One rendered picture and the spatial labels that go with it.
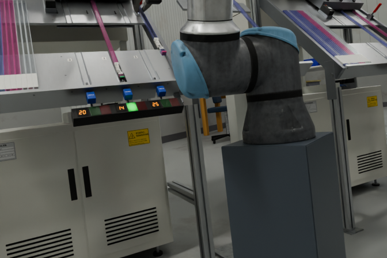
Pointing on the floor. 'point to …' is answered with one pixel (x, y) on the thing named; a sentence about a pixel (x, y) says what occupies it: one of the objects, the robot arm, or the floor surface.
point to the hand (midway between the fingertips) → (140, 11)
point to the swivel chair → (224, 117)
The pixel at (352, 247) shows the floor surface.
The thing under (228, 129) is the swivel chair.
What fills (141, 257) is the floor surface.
